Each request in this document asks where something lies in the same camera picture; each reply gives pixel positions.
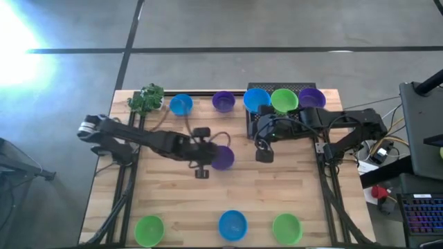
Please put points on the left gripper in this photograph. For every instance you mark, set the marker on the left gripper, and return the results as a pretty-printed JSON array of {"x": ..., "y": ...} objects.
[{"x": 202, "y": 152}]

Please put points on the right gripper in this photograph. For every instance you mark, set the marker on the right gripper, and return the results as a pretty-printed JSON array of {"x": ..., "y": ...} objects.
[{"x": 280, "y": 128}]

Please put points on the purple plastic mini bowl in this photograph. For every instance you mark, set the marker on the purple plastic mini bowl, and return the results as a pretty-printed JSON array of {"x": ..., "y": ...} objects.
[
  {"x": 223, "y": 101},
  {"x": 311, "y": 98},
  {"x": 225, "y": 157}
]

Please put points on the blue plastic mini bowl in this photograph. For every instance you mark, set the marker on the blue plastic mini bowl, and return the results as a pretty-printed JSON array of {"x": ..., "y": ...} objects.
[
  {"x": 256, "y": 100},
  {"x": 233, "y": 225},
  {"x": 181, "y": 104}
]

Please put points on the green plastic mini bowl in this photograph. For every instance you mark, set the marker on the green plastic mini bowl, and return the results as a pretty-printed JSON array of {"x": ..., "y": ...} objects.
[
  {"x": 287, "y": 229},
  {"x": 284, "y": 100},
  {"x": 149, "y": 230}
]

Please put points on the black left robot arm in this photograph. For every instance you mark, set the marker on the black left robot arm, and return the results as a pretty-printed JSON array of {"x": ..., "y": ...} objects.
[{"x": 149, "y": 136}]

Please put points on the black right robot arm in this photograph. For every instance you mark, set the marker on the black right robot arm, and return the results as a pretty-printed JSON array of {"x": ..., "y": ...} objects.
[{"x": 346, "y": 117}]

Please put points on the black perforated metal shelf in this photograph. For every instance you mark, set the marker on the black perforated metal shelf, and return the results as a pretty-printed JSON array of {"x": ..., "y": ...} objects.
[{"x": 277, "y": 85}]

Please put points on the silver mounting plate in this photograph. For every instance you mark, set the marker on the silver mounting plate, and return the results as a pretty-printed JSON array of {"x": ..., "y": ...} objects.
[{"x": 320, "y": 148}]

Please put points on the green potted plant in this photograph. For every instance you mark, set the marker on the green potted plant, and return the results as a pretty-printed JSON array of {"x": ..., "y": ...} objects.
[{"x": 147, "y": 98}]

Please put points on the white paper sheet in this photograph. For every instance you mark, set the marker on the white paper sheet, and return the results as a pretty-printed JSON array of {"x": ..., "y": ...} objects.
[{"x": 367, "y": 168}]

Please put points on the black white power adapter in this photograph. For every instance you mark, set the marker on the black white power adapter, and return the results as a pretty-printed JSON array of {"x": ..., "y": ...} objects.
[{"x": 380, "y": 155}]

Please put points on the small red object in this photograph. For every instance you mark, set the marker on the small red object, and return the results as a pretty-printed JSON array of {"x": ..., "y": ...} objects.
[{"x": 379, "y": 192}]

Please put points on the black flat bar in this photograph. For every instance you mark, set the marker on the black flat bar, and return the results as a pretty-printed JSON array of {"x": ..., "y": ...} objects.
[{"x": 387, "y": 173}]

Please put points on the small dark grey object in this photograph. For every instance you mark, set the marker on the small dark grey object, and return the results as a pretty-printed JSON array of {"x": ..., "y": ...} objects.
[{"x": 386, "y": 205}]

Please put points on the dark grey flat panel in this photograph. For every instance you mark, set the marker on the dark grey flat panel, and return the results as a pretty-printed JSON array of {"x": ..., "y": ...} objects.
[{"x": 422, "y": 138}]

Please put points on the black pole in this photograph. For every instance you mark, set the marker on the black pole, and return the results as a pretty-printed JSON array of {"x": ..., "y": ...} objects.
[{"x": 431, "y": 83}]

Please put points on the backlit laptop keyboard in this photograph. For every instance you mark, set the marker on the backlit laptop keyboard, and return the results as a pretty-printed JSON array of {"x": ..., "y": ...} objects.
[{"x": 424, "y": 216}]

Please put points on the black curved object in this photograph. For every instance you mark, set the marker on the black curved object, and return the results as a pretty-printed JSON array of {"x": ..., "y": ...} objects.
[{"x": 439, "y": 8}]

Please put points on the black bracket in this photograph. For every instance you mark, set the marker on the black bracket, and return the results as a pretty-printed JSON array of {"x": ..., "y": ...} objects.
[{"x": 434, "y": 140}]

